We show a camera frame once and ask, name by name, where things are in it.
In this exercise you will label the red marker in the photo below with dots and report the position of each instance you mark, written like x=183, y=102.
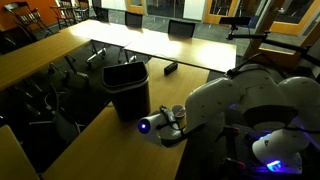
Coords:
x=180, y=111

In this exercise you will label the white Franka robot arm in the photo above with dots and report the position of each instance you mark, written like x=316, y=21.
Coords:
x=216, y=100

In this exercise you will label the paper cup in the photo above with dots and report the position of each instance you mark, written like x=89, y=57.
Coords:
x=179, y=117

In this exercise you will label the small black box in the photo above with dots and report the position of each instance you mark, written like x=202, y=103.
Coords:
x=170, y=68

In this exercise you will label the black trash bin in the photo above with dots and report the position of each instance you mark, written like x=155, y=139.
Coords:
x=128, y=93

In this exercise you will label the black office chair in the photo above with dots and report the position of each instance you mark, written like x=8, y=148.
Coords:
x=181, y=28
x=101, y=14
x=133, y=19

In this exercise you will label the dark rolling chair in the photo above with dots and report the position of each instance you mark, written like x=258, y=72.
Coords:
x=65, y=125

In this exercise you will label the wooden chair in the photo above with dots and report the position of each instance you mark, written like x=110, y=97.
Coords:
x=26, y=16
x=82, y=8
x=65, y=14

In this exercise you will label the black camera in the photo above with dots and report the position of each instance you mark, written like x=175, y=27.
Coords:
x=235, y=20

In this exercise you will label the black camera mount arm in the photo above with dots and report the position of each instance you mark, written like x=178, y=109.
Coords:
x=266, y=37

